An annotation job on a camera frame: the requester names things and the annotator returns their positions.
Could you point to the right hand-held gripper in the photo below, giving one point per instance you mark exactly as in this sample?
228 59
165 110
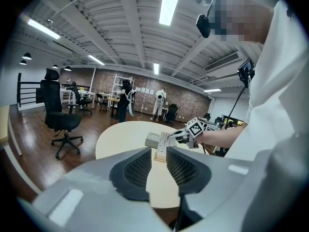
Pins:
195 129

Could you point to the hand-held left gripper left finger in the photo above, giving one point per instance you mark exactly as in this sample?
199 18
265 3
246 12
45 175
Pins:
135 173

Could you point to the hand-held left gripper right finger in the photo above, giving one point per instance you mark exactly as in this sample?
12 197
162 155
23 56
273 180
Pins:
183 170

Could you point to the wooden board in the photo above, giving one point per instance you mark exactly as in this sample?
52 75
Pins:
159 157

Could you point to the person's right forearm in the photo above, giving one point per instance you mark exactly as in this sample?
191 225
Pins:
222 139

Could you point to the grey box two round recesses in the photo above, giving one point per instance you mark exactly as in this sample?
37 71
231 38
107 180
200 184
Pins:
150 140

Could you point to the white oval shell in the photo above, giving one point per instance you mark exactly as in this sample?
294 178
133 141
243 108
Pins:
131 105

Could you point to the long ceiling strip light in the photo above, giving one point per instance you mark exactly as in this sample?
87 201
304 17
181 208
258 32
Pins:
156 68
96 60
170 4
212 90
43 29

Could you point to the small table black legs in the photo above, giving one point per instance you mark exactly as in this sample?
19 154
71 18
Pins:
113 99

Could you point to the black folding chair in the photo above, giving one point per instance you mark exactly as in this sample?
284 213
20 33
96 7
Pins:
100 100

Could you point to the tall white shelf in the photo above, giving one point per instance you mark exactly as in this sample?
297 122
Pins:
116 81

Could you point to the white ceiling air vent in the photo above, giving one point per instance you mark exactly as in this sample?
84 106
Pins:
222 62

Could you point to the black device on stand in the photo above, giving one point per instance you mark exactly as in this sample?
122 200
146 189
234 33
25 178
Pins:
245 69

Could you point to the black high-back office chair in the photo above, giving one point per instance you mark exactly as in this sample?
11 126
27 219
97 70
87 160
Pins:
51 98

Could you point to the person's white shirt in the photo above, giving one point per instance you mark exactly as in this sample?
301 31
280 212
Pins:
277 81

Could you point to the person's head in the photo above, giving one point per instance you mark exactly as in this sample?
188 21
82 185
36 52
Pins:
241 16

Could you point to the black metal railing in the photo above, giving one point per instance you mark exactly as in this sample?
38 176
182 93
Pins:
29 82

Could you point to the light wooden desk white legs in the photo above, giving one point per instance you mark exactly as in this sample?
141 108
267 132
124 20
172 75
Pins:
3 124

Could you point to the black head-worn camera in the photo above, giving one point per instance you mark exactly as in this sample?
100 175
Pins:
204 25

